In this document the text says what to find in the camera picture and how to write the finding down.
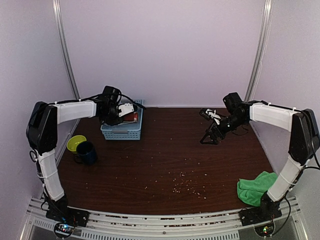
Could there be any aluminium front rail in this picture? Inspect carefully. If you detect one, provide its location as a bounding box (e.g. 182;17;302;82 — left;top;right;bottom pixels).
19;196;308;240

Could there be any yellow green bowl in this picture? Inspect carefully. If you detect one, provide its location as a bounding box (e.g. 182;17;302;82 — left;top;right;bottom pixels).
66;135;87;154

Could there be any aluminium post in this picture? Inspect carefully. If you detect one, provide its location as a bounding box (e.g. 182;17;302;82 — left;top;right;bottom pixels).
52;0;80;99
244;0;273;101

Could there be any green microfiber towel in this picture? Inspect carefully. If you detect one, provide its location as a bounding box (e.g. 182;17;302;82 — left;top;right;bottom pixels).
236;171;278;207

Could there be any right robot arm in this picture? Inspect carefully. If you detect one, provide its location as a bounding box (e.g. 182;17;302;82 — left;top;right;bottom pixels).
199;92;320;221

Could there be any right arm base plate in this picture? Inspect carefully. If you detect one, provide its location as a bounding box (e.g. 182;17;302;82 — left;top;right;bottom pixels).
238;207;282;227

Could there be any dark red towel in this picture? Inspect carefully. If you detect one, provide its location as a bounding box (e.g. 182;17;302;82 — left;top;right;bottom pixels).
123;111;139;123

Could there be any dark blue mug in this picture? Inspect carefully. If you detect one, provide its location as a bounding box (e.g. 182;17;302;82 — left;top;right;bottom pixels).
74;141;98;166

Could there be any left aluminium post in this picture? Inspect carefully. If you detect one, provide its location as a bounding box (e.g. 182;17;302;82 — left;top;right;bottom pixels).
52;0;80;99

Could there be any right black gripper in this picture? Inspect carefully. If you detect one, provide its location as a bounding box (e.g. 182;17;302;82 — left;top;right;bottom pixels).
200;112;248;145

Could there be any light blue plastic basket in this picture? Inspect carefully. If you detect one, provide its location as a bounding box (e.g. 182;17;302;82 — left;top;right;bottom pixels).
100;99;144;141

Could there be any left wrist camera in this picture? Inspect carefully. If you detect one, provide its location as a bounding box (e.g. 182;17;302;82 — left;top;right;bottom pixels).
102;86;138;117

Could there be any right aluminium post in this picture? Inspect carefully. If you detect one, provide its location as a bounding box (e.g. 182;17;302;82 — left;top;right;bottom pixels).
244;0;273;101

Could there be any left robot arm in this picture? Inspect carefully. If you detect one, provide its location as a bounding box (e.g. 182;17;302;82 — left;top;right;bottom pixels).
26;86;145;222

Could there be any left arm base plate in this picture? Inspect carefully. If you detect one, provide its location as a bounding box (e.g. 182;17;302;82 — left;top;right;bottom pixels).
45;207;90;227

